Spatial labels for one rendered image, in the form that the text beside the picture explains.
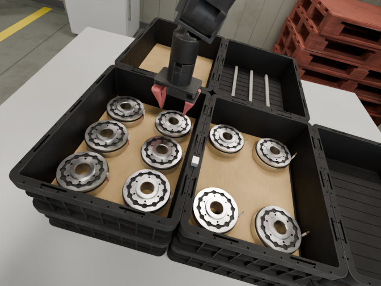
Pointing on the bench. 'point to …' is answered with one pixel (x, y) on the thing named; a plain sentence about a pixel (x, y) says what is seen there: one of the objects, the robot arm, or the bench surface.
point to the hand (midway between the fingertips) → (173, 109)
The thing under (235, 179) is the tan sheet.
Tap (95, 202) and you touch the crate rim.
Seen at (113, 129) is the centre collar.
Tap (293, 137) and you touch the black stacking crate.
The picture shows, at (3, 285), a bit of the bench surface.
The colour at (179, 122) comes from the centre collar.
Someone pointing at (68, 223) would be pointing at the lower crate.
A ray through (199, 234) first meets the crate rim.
